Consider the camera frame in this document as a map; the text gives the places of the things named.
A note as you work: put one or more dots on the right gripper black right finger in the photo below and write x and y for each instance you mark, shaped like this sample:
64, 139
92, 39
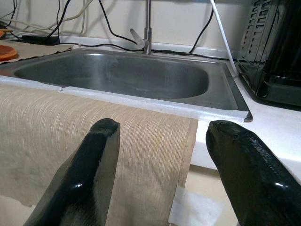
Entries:
254, 179

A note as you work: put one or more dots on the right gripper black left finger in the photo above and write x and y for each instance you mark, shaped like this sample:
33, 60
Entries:
77, 179

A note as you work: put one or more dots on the orange bowl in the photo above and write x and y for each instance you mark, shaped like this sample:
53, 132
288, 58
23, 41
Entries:
2, 33

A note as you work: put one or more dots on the steel kitchen faucet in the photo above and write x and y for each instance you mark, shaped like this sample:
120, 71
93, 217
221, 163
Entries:
148, 35

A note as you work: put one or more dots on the white paper sheet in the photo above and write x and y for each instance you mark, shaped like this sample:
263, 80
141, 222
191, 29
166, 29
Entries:
197, 207

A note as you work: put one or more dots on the beige hanging towel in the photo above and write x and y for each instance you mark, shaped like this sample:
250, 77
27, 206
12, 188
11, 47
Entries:
58, 117

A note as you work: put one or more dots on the stainless steel sink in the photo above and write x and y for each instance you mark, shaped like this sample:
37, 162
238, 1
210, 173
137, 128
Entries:
117, 70

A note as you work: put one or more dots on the black countertop appliance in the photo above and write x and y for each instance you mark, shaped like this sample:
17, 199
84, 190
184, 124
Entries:
277, 47

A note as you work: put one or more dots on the beige counter mat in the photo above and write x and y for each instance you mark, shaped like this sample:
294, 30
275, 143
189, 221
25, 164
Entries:
35, 50

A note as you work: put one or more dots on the orange plate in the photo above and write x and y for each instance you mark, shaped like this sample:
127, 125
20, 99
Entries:
8, 53

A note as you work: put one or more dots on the black power adapter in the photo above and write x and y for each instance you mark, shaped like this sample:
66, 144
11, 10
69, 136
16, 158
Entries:
40, 39

